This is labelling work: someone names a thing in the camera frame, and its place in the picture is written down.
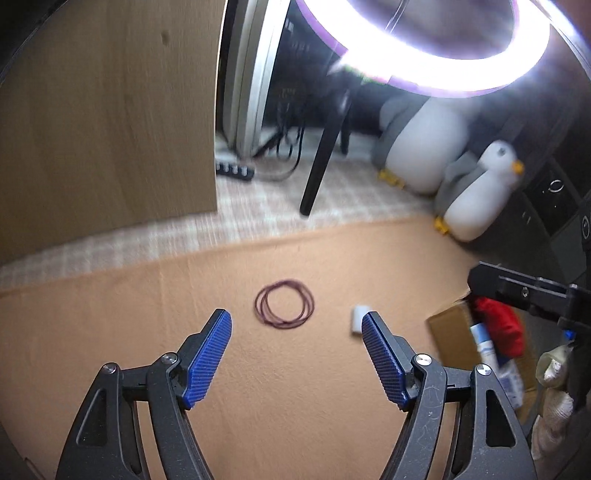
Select small white eraser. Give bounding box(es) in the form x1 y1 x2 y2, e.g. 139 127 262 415
352 305 372 335

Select red cloth pouch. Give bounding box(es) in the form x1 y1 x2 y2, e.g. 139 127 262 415
474 297 525 358

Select brown rubber band loop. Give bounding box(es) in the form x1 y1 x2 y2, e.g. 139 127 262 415
253 279 315 330

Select white lotion bottle blue cap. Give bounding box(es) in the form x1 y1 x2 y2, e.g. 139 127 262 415
470 323 499 373

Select white dotted tissue pack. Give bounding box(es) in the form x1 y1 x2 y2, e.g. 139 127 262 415
496 360 525 410

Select right gloved hand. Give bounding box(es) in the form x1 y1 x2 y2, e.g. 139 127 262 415
531 345 574 461

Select cardboard box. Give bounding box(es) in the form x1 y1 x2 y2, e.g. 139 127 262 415
426 294 538 424

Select small penguin plush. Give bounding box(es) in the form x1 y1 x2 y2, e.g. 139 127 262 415
434 140 525 243

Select black power strip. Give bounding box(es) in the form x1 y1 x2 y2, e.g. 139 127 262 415
215 161 254 182

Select large penguin plush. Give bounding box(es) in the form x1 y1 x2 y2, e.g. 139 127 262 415
370 94 480 195

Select black tripod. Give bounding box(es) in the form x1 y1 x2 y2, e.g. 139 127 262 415
300 75 363 217

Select wooden board panel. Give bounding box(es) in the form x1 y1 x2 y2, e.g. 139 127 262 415
1 1 226 262

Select ring light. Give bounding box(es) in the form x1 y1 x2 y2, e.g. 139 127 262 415
297 0 551 98

